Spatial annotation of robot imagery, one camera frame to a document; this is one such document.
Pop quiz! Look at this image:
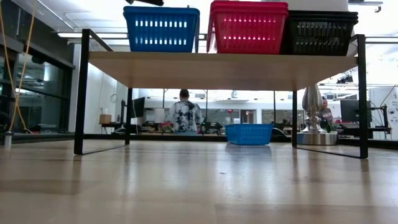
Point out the blue plastic basket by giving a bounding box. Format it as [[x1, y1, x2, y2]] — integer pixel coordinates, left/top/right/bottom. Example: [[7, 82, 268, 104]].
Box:
[[224, 123, 275, 146], [123, 5, 201, 54]]

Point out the black plastic basket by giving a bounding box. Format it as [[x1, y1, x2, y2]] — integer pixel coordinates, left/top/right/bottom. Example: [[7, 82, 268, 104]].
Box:
[[281, 14, 359, 57], [288, 10, 359, 17]]

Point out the wooden shelf with black legs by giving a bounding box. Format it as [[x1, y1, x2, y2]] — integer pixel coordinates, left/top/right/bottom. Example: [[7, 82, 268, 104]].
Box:
[[73, 28, 369, 159]]

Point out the ceiling light strip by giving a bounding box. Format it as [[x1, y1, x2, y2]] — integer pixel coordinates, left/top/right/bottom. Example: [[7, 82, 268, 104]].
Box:
[[365, 36, 398, 44], [57, 32, 126, 39]]

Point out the black monitor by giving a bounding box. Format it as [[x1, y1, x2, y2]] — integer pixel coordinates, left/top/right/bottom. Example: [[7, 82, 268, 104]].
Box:
[[129, 96, 146, 119], [340, 99, 373, 128]]

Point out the person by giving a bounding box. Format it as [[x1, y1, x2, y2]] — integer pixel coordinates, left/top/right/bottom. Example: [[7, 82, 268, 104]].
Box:
[[317, 96, 335, 131], [164, 88, 205, 137]]

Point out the table lamp with white shade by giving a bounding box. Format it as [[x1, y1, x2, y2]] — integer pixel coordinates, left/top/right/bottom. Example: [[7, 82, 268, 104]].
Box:
[[287, 0, 359, 146]]

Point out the white board panel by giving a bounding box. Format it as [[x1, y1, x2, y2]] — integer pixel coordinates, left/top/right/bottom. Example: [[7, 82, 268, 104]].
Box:
[[368, 86, 398, 141]]

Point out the black aluminium frame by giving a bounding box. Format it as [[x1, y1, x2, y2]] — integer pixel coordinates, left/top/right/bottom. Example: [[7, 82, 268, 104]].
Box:
[[11, 132, 398, 149]]

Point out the yellow cable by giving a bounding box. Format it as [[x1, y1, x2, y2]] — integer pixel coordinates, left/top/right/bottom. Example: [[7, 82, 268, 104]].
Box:
[[0, 0, 35, 134]]

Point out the small grey post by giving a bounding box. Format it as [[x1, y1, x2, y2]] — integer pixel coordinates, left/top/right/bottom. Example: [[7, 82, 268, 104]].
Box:
[[2, 131, 14, 150]]

